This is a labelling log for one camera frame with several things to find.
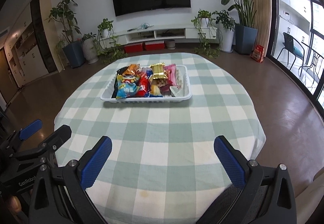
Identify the tall plant blue pot right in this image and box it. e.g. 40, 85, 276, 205
221, 0, 258, 55

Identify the plant in white ribbed pot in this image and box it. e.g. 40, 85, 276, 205
82, 32, 98, 64

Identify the white tv console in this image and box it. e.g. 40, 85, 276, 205
101, 25, 219, 47

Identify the red storage box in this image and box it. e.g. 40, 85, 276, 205
124, 43, 143, 54
144, 40, 165, 51

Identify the red Mylikes snack bag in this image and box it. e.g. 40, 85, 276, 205
136, 70, 150, 97

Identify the red gift box on floor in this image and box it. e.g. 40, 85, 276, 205
251, 45, 265, 63

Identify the white paper snack bag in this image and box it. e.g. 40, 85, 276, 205
170, 68, 184, 97

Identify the white plastic tray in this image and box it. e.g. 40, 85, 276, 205
100, 65, 192, 103

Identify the person's left hand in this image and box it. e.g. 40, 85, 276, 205
5, 196, 29, 223

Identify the small round pot under console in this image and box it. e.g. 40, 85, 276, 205
165, 39, 176, 50

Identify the panda print snack bag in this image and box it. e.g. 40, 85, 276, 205
116, 74, 139, 99

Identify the blue yellow cake package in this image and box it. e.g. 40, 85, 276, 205
146, 69, 163, 97

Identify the green checkered tablecloth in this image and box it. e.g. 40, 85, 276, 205
54, 53, 266, 223

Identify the black balcony chair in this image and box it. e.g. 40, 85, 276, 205
277, 32, 305, 70

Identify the red storage box right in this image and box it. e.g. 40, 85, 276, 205
144, 40, 165, 51

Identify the red storage box left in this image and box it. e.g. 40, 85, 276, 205
124, 43, 143, 54

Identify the pink wafer snack bar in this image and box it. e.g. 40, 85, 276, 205
164, 64, 178, 86

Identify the plant in white pot right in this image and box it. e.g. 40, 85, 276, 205
213, 10, 235, 53

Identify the gold foil snack packet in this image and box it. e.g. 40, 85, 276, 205
150, 62, 167, 79

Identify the tall plant blue pot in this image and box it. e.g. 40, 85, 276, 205
48, 0, 85, 68
221, 0, 258, 55

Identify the long black snack package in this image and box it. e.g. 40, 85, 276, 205
111, 66, 129, 99

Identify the tall plant blue pot left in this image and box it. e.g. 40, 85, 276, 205
48, 0, 85, 68

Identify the red white heart candy bag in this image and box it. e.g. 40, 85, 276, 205
153, 79, 170, 93

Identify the black balcony table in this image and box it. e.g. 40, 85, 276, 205
299, 42, 323, 83

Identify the orange snack packet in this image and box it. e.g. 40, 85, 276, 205
123, 64, 141, 76

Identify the trailing plant right of console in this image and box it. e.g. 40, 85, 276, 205
191, 9, 220, 58

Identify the trailing pothos plant on console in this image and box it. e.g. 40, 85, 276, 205
94, 18, 126, 63

